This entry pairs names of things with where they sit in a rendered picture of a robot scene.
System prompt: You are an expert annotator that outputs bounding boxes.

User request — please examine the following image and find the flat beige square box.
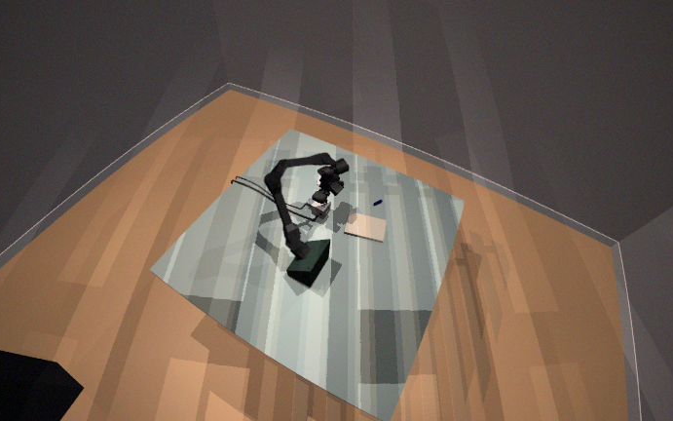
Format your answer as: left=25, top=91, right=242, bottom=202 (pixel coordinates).
left=344, top=211, right=388, bottom=243

